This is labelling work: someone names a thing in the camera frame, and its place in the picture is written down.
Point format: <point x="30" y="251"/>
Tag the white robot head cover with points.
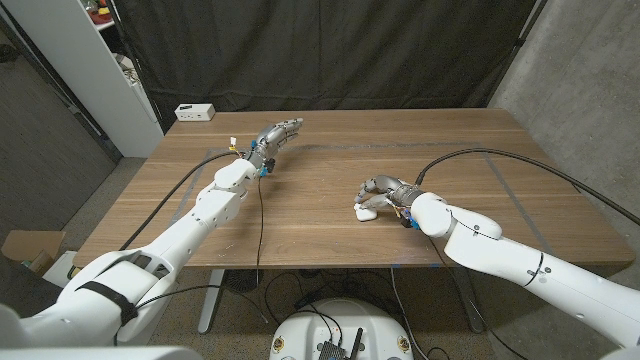
<point x="100" y="354"/>

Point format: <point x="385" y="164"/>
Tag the brown cardboard box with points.
<point x="30" y="247"/>

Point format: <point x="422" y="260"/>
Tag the grey table leg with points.
<point x="212" y="300"/>
<point x="472" y="310"/>

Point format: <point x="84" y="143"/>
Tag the white shelf cabinet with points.
<point x="75" y="65"/>

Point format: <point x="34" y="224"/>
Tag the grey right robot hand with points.
<point x="392" y="185"/>

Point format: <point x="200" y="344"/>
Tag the white power strip box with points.
<point x="195" y="112"/>

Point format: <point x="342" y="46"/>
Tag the red bowl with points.
<point x="101" y="18"/>

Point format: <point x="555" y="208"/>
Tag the white robot torso base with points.
<point x="340" y="320"/>

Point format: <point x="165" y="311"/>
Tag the black antenna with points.
<point x="356" y="342"/>

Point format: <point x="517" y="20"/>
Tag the round black floor fan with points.
<point x="242" y="281"/>

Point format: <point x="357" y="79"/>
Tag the white airpods case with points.
<point x="366" y="215"/>

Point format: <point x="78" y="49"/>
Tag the black curtain backdrop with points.
<point x="325" y="50"/>

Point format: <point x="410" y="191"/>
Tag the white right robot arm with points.
<point x="490" y="250"/>

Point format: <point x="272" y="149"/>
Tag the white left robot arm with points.
<point x="215" y="210"/>

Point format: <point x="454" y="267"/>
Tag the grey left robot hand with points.
<point x="272" y="137"/>

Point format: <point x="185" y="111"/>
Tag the white flat floor board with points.
<point x="55" y="272"/>

